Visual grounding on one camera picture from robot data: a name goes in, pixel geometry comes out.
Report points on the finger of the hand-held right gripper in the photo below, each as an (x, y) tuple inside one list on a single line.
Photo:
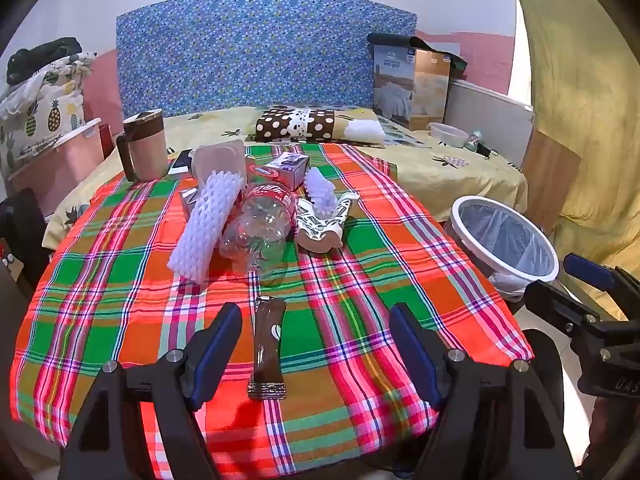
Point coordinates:
[(590, 271), (560, 302)]

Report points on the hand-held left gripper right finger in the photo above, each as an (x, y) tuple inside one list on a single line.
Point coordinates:
[(415, 355)]

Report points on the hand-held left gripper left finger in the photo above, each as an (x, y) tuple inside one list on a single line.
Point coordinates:
[(220, 345)]

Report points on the brown sachet packet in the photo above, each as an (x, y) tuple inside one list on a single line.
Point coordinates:
[(267, 345)]

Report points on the clear plastic bin liner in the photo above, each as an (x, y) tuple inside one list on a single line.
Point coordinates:
[(515, 245)]

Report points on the white trash bin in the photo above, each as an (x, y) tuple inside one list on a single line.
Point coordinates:
[(467, 240)]

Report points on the large white foam net sleeve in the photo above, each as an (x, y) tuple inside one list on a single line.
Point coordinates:
[(205, 230)]

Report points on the clear plastic bottle red label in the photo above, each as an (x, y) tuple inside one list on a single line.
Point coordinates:
[(255, 225)]

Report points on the cream printed paper bag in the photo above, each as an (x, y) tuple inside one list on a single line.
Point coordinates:
[(315, 230)]

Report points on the red plastic wrapper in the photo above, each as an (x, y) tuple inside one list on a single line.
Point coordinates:
[(260, 170)]

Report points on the small white foam net sleeve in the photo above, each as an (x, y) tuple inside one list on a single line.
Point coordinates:
[(320, 190)]

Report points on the clear plastic container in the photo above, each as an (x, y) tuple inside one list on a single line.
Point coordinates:
[(220, 157)]

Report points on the purple white carton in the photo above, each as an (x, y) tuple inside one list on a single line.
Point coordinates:
[(290, 170)]

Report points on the wooden board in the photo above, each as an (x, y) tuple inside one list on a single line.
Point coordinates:
[(550, 175)]

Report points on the plaid blanket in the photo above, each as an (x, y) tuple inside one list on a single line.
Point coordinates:
[(125, 285)]

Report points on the yellow curtain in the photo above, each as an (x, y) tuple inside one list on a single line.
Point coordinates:
[(590, 110)]

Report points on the small green bottle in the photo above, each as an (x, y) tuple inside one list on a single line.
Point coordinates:
[(474, 140)]

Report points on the yellow pineapple print bed sheet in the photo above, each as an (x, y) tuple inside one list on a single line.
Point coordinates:
[(425, 180)]

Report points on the smartphone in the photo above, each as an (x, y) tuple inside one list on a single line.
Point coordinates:
[(181, 162)]

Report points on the white board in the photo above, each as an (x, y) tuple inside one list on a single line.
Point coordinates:
[(490, 110)]

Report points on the white plastic bowl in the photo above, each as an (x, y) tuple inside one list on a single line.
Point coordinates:
[(447, 132)]

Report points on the brown and cream mug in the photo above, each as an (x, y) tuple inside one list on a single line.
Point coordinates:
[(147, 155)]

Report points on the leaf print pillow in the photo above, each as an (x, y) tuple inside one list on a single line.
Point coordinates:
[(405, 132)]

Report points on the brown polka dot pillow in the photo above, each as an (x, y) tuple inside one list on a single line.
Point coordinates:
[(272, 127)]

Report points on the black floor bag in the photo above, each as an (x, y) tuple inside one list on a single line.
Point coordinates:
[(25, 230)]

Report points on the pink storage box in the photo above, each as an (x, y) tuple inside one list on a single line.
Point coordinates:
[(65, 170)]

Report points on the red box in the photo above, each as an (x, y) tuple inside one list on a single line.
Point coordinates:
[(105, 140)]

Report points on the printed cardboard bedding box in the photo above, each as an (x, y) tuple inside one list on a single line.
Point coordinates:
[(400, 90)]

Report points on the pineapple print bedding bundle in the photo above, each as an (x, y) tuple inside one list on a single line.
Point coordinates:
[(50, 110)]

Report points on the blue floral headboard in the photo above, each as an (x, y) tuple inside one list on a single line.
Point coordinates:
[(250, 50)]

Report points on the black bag on cardboard box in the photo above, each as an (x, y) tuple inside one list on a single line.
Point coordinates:
[(390, 39)]

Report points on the black bag on bedding bundle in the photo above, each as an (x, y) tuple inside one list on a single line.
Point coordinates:
[(40, 55)]

